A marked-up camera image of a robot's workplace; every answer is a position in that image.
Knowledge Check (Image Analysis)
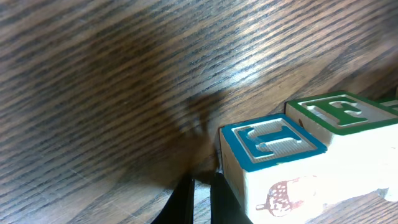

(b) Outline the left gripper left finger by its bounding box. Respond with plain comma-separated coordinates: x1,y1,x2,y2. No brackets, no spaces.
152,175,195,224

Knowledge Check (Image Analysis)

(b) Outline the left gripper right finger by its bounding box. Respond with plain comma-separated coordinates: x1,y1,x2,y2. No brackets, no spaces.
210,172,252,224

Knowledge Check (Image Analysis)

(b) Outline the red picture wooden block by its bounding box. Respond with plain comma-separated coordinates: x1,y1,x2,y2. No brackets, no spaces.
378,98,398,111

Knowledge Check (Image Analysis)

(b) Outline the dotted pattern wooden block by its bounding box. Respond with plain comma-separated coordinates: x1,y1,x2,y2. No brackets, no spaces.
285,91,397,203

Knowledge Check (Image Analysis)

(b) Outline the brown animal wooden block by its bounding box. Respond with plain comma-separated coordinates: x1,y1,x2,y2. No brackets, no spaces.
219,114,327,223

